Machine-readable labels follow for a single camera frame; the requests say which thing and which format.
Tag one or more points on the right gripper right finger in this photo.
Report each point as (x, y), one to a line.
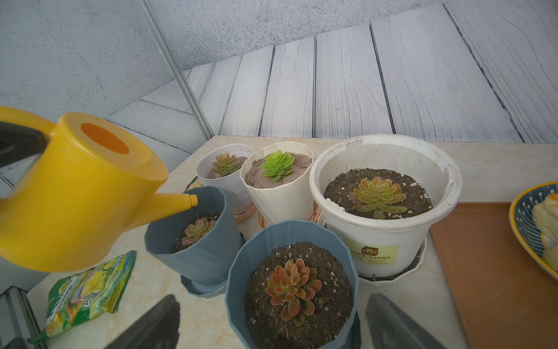
(391, 327)

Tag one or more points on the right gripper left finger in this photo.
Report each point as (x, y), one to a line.
(158, 328)

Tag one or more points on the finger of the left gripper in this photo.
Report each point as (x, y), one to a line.
(19, 143)

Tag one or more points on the yellow watering can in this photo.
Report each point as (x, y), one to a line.
(93, 182)

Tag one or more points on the blue pot red succulent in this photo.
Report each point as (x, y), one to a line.
(294, 285)

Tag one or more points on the small white pot pink-green succulent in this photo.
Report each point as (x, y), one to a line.
(221, 169)

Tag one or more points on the white pot bright green succulent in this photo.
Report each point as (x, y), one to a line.
(290, 201)

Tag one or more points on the large white round pot succulent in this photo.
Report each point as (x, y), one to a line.
(381, 194)

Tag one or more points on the green yellow candy bag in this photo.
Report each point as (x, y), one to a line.
(79, 298)

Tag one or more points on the brown tray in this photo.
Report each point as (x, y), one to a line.
(505, 299)

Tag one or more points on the pink saucer under small pot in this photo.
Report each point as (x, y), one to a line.
(240, 217)

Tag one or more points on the blue patterned plate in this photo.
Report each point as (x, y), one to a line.
(530, 237)

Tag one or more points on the yellow bread roll lower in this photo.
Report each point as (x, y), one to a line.
(547, 224)

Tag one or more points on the yellow bread roll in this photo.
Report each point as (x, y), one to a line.
(547, 224)
(551, 204)

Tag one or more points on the yellow bread roll upper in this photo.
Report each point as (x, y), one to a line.
(551, 204)

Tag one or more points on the front aluminium rail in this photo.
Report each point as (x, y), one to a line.
(18, 322)

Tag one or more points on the left aluminium frame post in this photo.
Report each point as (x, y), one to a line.
(161, 41)

